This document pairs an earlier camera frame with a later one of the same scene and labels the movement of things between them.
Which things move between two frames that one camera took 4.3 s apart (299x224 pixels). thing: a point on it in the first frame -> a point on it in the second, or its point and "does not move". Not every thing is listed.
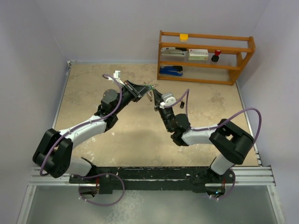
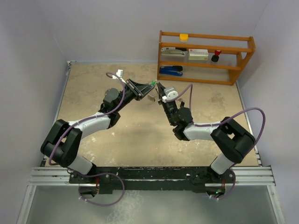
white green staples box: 198,54 does not move
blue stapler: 175,70 does not move
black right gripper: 158,99 -> 161,91
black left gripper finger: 139,90 does not move
